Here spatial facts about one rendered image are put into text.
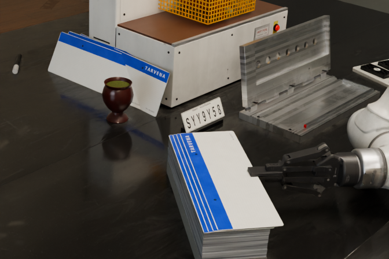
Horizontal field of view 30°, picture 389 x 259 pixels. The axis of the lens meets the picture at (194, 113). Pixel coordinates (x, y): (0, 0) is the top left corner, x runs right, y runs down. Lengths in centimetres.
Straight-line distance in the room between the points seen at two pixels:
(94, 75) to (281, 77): 55
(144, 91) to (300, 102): 46
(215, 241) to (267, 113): 73
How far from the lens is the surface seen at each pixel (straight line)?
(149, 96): 203
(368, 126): 175
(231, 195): 148
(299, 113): 207
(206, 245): 138
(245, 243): 140
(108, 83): 196
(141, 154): 182
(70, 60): 225
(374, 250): 157
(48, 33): 264
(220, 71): 218
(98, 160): 179
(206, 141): 167
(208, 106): 197
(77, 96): 213
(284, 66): 215
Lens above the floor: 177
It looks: 25 degrees down
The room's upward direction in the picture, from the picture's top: 4 degrees clockwise
